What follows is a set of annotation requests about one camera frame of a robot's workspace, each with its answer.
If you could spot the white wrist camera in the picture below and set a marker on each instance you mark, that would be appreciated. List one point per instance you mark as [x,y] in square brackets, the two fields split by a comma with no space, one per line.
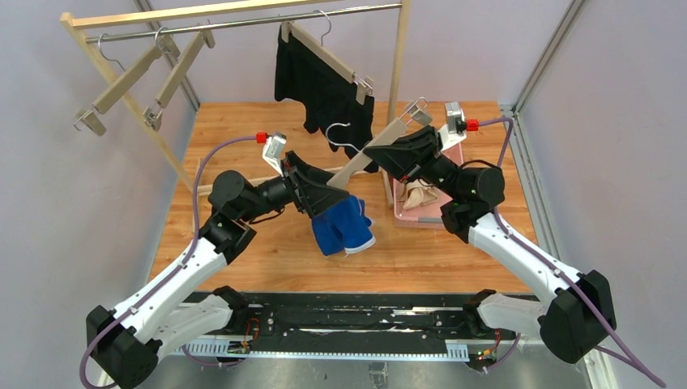
[272,151]
[455,129]

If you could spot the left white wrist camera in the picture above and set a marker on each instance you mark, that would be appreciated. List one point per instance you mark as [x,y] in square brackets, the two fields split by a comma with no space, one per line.
[272,151]

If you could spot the wooden clothes rack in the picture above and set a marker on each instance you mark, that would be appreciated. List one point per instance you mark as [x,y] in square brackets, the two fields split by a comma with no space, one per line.
[181,46]

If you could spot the empty wooden clip hanger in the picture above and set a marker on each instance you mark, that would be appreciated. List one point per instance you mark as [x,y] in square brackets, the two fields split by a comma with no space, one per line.
[90,118]

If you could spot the blue underwear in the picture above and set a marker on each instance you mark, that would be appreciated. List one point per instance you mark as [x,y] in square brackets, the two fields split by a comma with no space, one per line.
[343,228]

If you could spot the wooden clip hanger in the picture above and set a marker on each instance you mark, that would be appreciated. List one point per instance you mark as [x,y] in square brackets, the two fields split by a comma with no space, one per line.
[153,114]
[90,118]

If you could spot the pink plastic basket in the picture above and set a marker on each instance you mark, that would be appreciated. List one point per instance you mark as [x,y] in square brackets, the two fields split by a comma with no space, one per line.
[428,216]

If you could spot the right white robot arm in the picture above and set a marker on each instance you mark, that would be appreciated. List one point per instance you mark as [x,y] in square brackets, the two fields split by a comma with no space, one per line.
[573,311]

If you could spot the cream cotton underwear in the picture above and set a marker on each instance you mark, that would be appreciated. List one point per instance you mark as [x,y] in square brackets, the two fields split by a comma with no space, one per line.
[417,194]

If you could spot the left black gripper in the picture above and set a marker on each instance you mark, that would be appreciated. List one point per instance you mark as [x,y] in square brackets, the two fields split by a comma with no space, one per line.
[300,186]

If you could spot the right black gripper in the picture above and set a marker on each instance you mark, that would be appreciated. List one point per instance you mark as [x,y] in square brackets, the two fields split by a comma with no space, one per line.
[423,156]

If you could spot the wooden hanger with black underwear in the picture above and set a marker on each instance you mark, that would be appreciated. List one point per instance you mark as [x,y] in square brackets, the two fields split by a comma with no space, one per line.
[290,29]

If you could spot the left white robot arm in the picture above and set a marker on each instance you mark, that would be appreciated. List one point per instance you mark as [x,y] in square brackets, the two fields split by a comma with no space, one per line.
[128,341]

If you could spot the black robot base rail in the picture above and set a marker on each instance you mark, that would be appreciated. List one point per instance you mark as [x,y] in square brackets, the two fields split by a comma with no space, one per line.
[349,326]

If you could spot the black underwear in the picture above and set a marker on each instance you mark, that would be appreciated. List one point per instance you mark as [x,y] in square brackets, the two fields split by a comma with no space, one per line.
[330,101]

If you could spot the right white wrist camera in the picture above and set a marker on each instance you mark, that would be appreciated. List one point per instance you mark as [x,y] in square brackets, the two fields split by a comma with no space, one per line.
[455,129]

